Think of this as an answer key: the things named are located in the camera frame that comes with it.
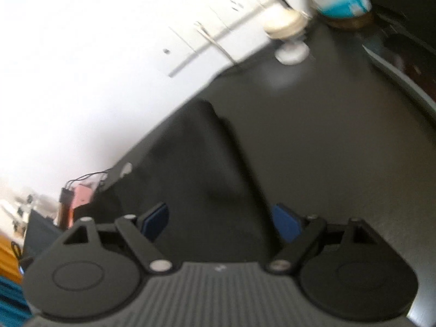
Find dark phone on desk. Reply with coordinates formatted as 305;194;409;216
363;35;435;121

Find pink power strip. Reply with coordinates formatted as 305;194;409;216
71;184;93;210

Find silver desk grommet left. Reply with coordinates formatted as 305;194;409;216
120;162;133;178

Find white charging cable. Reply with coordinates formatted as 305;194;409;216
197;21;240;67

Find black box on desk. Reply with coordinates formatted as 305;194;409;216
364;0;435;69

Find silver desk grommet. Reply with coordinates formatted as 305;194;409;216
275;42;310;66
120;162;133;178

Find teal curtain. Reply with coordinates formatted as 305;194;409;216
0;277;32;327

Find laptop computer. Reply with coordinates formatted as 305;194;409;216
23;210;63;258

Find silver desk grommet right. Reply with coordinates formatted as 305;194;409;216
275;42;310;66

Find white wall socket panel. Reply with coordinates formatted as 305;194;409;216
159;0;308;78

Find black charger adapter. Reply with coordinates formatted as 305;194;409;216
59;187;75;207

